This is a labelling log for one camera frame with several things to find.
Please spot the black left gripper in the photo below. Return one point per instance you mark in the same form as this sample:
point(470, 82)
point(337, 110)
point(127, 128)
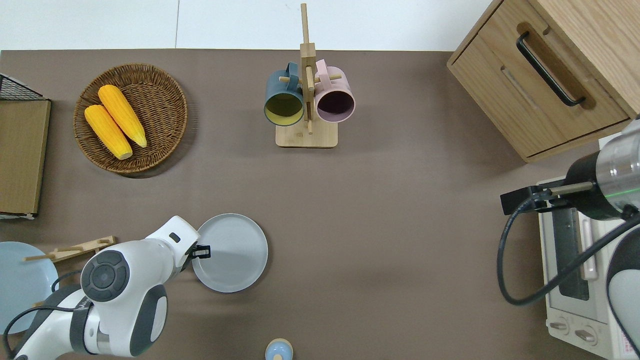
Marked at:
point(189, 257)

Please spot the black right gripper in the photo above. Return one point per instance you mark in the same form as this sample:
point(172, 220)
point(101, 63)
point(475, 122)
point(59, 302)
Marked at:
point(585, 172)

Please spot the gray plate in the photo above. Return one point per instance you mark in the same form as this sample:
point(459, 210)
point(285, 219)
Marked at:
point(232, 255)

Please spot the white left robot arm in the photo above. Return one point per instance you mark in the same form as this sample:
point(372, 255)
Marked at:
point(125, 280)

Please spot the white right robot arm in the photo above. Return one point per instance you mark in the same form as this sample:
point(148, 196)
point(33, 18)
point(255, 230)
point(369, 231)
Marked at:
point(622, 170)

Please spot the wooden plate rack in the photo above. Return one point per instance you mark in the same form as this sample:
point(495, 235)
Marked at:
point(85, 247)

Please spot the wooden mug rack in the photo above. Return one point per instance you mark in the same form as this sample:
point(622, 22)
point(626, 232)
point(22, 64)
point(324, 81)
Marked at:
point(306, 137)

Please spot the light blue plate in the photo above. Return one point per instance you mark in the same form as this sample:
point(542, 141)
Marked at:
point(20, 280)

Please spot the white toaster oven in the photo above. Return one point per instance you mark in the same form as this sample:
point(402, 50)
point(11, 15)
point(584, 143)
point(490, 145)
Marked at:
point(575, 310)

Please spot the oven knob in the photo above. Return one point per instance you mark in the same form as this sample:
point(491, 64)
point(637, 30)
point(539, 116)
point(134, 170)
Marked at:
point(559, 326)
point(584, 334)

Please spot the wooden drawer cabinet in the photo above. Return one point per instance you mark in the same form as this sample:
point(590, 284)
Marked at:
point(500, 75)

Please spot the brown table mat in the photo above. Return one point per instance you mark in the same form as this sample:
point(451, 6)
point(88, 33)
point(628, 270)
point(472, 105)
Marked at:
point(400, 250)

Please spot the yellow corn cob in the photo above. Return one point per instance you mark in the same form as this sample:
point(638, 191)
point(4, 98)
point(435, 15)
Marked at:
point(107, 132)
point(122, 115)

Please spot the round wicker basket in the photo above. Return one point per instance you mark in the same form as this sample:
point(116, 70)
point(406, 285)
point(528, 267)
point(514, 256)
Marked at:
point(160, 100)

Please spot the dark teal mug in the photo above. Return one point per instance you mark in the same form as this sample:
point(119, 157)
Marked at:
point(280, 87)

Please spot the pink mug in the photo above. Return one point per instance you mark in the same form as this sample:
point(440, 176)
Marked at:
point(340, 87)

